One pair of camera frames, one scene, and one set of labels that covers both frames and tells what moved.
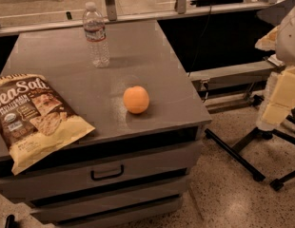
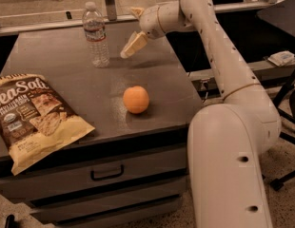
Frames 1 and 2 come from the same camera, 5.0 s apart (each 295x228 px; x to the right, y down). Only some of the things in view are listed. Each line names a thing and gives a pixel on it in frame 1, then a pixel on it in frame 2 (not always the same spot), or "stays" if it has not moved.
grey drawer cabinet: (129, 171) stays
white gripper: (289, 37) to (148, 23)
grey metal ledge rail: (235, 76) stays
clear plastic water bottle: (93, 27) stays
